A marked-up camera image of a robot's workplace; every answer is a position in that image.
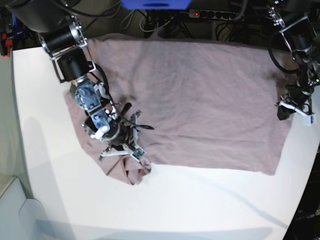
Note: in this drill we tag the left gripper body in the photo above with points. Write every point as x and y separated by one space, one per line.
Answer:
297 98

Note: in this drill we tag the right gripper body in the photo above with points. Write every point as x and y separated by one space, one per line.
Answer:
123 137

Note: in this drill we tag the mauve t-shirt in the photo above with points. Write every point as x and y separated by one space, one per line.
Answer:
210 105

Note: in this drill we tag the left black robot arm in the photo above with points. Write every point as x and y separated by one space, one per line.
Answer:
291 19

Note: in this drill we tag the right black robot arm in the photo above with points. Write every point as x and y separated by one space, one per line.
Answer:
60 34

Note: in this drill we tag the grey rounded bin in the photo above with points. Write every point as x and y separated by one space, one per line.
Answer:
20 217

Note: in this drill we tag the black power strip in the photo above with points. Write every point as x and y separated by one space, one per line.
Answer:
211 15

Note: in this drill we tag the blue plastic box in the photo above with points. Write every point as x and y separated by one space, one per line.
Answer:
155 4

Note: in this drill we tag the red and black clamp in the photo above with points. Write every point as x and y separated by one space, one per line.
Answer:
6 43

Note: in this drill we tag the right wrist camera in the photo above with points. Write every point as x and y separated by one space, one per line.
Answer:
138 153

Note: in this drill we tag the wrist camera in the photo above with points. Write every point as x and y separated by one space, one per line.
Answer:
138 153
308 120

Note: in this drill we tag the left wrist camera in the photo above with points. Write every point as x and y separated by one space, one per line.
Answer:
308 120

